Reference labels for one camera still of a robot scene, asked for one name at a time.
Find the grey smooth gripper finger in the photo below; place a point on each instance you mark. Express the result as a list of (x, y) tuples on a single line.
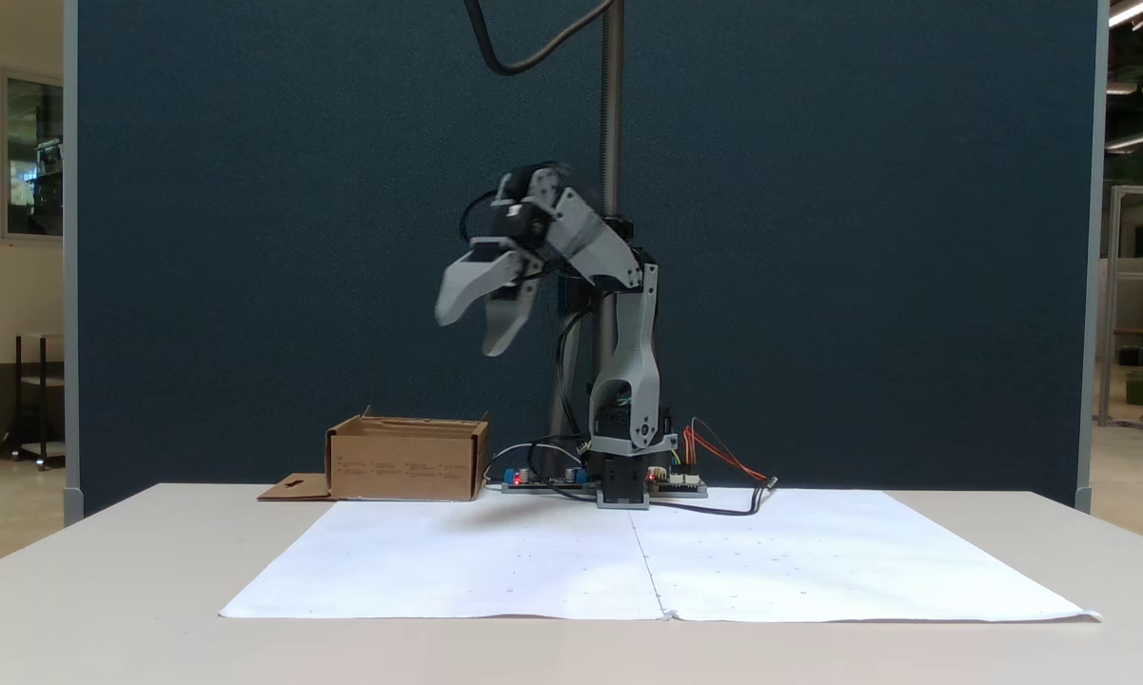
[(506, 323)]

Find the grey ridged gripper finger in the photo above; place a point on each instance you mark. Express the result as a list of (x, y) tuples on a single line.
[(471, 281)]

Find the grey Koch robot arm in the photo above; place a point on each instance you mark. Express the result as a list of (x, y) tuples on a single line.
[(633, 352)]

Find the blue circuit board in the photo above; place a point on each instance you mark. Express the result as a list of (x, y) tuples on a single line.
[(547, 480)]

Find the brown cardboard box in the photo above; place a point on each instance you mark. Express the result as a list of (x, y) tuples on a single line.
[(404, 466)]

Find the dark blue partition panel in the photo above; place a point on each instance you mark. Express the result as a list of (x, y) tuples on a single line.
[(247, 238)]

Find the white paper sheet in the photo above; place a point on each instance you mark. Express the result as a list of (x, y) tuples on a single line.
[(495, 561)]

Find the dark shelf cart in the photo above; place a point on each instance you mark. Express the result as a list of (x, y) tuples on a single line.
[(38, 381)]

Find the ceiling light strip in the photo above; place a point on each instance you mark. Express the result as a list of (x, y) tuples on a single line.
[(1133, 11)]

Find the black camera tripod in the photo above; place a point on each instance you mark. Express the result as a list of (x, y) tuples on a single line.
[(612, 114)]

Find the framed wall window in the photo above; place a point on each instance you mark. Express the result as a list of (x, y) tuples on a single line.
[(33, 157)]

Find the grey metal frame rack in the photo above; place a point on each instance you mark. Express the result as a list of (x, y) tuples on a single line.
[(1109, 304)]

